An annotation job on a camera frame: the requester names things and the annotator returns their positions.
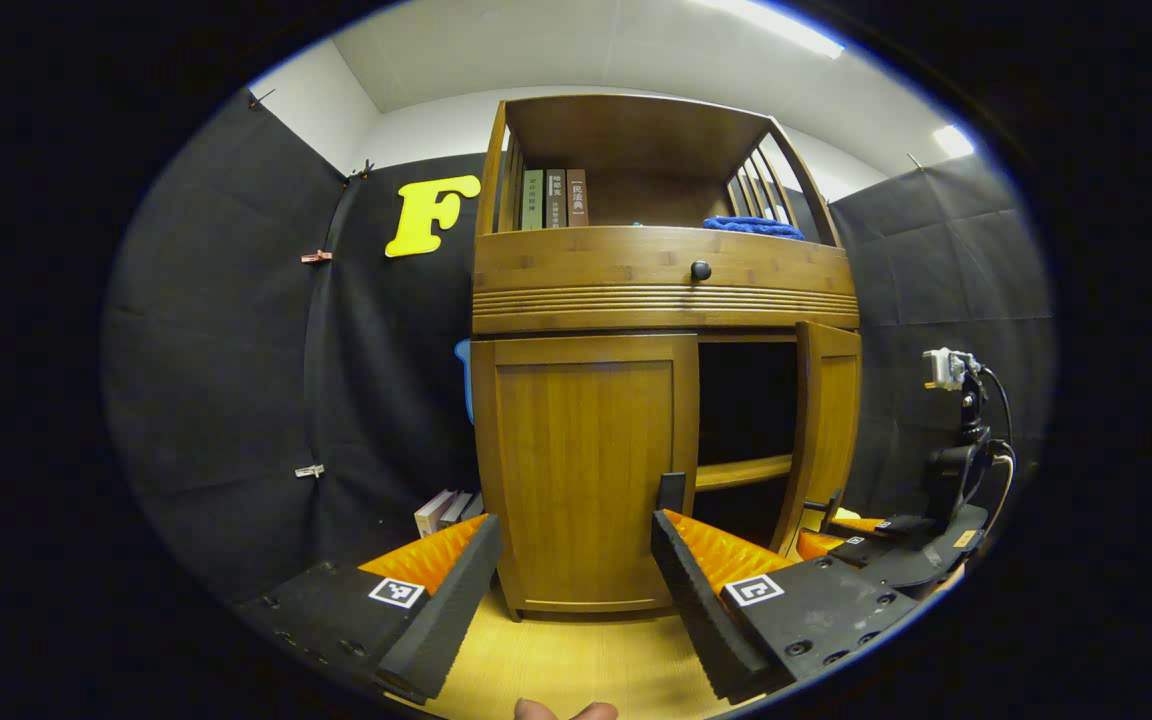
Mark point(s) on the red clip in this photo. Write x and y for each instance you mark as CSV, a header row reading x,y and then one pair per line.
x,y
316,257

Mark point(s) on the black backdrop cloth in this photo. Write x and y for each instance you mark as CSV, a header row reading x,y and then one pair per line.
x,y
216,350

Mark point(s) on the wooden shoe cabinet door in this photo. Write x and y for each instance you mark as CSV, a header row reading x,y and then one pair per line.
x,y
586,470
831,430

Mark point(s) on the wooden drawer with black knob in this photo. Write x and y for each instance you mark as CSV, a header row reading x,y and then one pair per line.
x,y
586,270

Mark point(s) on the dark grey book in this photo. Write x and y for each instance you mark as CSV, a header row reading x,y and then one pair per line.
x,y
555,199

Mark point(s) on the silver clip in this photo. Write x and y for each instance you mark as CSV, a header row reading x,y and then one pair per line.
x,y
309,470

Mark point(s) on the small ceiling light panel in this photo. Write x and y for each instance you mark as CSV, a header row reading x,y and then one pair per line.
x,y
952,140

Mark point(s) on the wooden inner shelf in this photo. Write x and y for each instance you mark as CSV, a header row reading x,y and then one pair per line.
x,y
741,472

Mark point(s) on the pale paperback book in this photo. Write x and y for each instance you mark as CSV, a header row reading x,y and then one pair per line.
x,y
433,513
463,508

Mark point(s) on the brown book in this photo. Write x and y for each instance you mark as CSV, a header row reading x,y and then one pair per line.
x,y
577,198

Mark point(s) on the long ceiling light panel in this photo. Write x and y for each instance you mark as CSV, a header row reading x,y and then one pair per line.
x,y
776,25

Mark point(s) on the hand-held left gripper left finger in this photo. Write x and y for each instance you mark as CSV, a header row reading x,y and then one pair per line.
x,y
451,590

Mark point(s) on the blue folded towel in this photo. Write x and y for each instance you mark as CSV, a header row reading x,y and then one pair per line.
x,y
751,228

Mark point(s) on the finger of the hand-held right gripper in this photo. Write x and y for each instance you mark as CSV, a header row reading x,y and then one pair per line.
x,y
886,524
836,548

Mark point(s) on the wooden double-door shoe cabinet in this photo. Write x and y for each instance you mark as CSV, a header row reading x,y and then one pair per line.
x,y
636,140

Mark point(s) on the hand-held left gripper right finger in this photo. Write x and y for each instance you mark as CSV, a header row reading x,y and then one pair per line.
x,y
701,600

